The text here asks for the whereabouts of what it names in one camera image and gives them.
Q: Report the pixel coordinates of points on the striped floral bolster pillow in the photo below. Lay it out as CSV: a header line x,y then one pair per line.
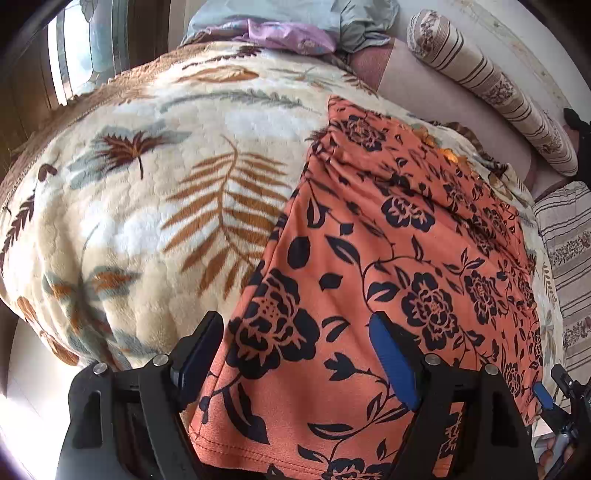
x,y
489,78

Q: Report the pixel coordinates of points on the orange floral garment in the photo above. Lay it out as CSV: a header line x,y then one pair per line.
x,y
369,240

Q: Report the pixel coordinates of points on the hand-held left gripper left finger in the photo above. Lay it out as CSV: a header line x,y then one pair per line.
x,y
198,364

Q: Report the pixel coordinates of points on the light blue cloth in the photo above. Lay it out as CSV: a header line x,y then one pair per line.
x,y
360,23

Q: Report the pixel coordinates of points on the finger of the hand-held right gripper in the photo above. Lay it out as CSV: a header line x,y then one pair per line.
x,y
543,396

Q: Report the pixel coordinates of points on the purple floral cloth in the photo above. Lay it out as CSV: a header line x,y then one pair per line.
x,y
286,34

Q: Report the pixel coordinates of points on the black clothing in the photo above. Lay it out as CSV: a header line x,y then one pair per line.
x,y
579,127

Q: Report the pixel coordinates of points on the window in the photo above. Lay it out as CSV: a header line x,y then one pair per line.
x,y
87,46

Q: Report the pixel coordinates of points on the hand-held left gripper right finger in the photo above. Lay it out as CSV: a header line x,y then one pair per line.
x,y
392,355

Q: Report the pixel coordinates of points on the leaf print fleece blanket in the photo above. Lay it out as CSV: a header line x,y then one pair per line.
x,y
138,194

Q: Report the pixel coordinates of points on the pink bed sheet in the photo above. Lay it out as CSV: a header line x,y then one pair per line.
x,y
429,87

